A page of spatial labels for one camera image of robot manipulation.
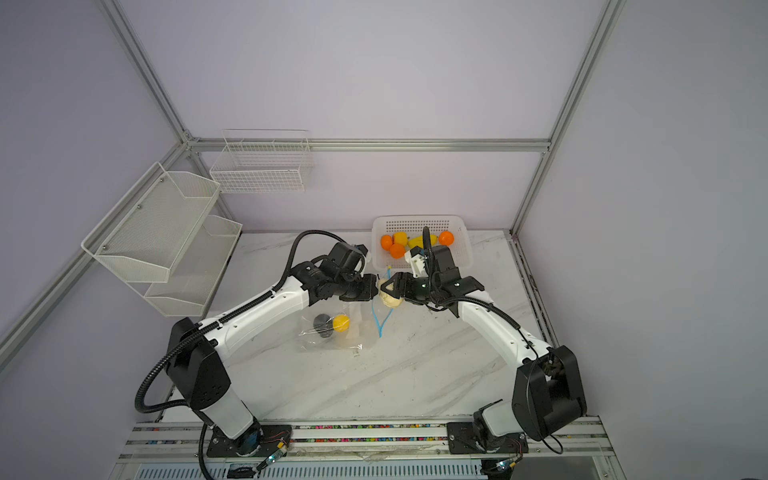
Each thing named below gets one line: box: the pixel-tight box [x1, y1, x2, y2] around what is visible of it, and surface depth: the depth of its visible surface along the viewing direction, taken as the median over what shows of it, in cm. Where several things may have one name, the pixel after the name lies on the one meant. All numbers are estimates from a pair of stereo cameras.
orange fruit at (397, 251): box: [390, 243, 406, 259], surface depth 113 cm
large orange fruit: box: [380, 234, 393, 251], surface depth 113 cm
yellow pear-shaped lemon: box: [332, 314, 351, 332], surface depth 91 cm
